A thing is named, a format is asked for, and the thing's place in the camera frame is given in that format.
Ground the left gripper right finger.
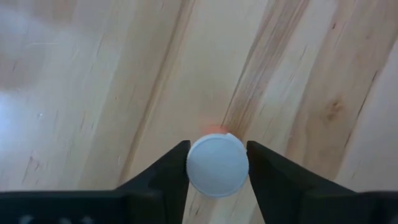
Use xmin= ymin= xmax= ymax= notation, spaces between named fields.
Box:
xmin=246 ymin=140 xmax=357 ymax=224

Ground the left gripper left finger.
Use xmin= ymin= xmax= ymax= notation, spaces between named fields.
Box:
xmin=116 ymin=139 xmax=191 ymax=224

